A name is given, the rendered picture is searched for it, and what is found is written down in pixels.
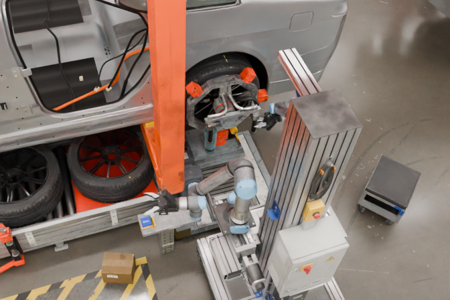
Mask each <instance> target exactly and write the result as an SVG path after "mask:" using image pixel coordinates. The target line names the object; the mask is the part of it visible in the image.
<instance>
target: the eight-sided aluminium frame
mask: <svg viewBox="0 0 450 300"><path fill-rule="evenodd" d="M234 84H239V85H241V86H243V87H245V88H246V89H248V90H249V91H251V92H252V93H253V94H254V95H255V96H256V98H257V97H258V88H257V87H256V84H254V83H252V82H251V83H250V84H247V83H245V82H243V79H242V77H241V75H239V74H234V75H231V76H225V77H221V78H215V79H211V80H208V81H207V82H206V83H204V84H203V85H202V86H201V89H202V91H203V93H202V94H201V95H199V97H197V98H195V97H193V96H189V98H188V99H187V117H186V118H187V122H188V125H189V126H191V127H194V128H196V129H199V130H201V131H203V132H206V124H205V123H203V122H202V121H199V120H197V119H195V118H194V106H195V105H196V104H197V103H198V102H199V101H200V100H201V99H203V97H205V95H207V94H208V93H209V92H210V91H211V90H213V89H215V88H220V87H225V86H229V85H234ZM253 105H255V104H254V102H253V100H249V101H248V105H247V106H245V107H248V106H253ZM249 115H250V114H249ZM249 115H243V116H239V117H238V122H237V123H236V124H235V125H234V126H233V127H229V128H225V127H223V126H222V124H221V122H217V123H214V124H215V127H216V128H217V131H222V130H226V129H232V128H234V127H236V126H238V124H239V123H241V122H242V121H243V120H244V119H245V118H246V117H248V116H249Z"/></svg>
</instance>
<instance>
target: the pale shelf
mask: <svg viewBox="0 0 450 300"><path fill-rule="evenodd" d="M148 216H150V215H146V216H144V215H143V214H140V215H138V216H137V217H138V221H139V220H140V219H141V218H145V217H148ZM153 219H154V221H155V225H156V229H154V226H153V227H150V228H146V229H143V230H142V228H141V232H142V235H143V237H146V236H150V235H153V234H157V233H160V232H165V231H168V230H172V229H175V228H179V227H182V226H187V225H189V224H194V223H196V222H201V221H202V219H200V220H198V221H193V220H191V219H190V216H189V210H179V211H178V212H168V215H159V212H157V213H155V215H154V217H153ZM151 221H152V219H151ZM152 224H153V222H152ZM139 225H140V227H141V224H140V221H139Z"/></svg>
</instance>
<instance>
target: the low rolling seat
mask: <svg viewBox="0 0 450 300"><path fill-rule="evenodd" d="M420 177H421V173H420V172H418V171H416V170H414V169H412V168H410V167H407V166H405V165H403V164H401V163H399V162H397V161H395V160H393V159H391V158H389V157H386V156H384V155H383V156H382V157H381V158H380V160H379V162H378V164H377V166H376V168H375V170H374V172H373V174H372V176H371V178H370V180H369V182H368V184H367V186H366V188H365V190H364V192H363V194H362V196H361V198H360V200H359V202H358V204H359V205H360V212H362V213H363V212H364V210H365V208H367V209H369V210H371V211H373V212H376V213H377V214H380V215H381V216H384V217H385V218H387V220H386V221H385V223H386V225H389V224H391V223H393V222H396V223H397V224H398V222H399V220H400V219H401V218H402V216H403V214H404V213H405V212H406V209H407V207H408V205H409V202H410V200H411V198H412V196H413V193H414V191H415V188H416V186H417V184H418V182H419V179H420Z"/></svg>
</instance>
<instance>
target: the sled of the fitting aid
mask: <svg viewBox="0 0 450 300"><path fill-rule="evenodd" d="M235 140H236V142H237V144H238V147H239V148H238V151H233V152H229V153H225V154H221V155H217V156H213V157H208V158H205V159H200V160H197V161H194V163H195V165H199V166H200V168H205V167H209V166H213V165H217V164H221V163H226V162H229V161H231V160H233V159H236V158H244V155H245V152H244V149H243V147H242V145H241V143H240V140H239V138H238V135H237V134H236V138H235ZM184 148H187V149H190V148H189V146H188V143H187V141H186V139H185V144H184Z"/></svg>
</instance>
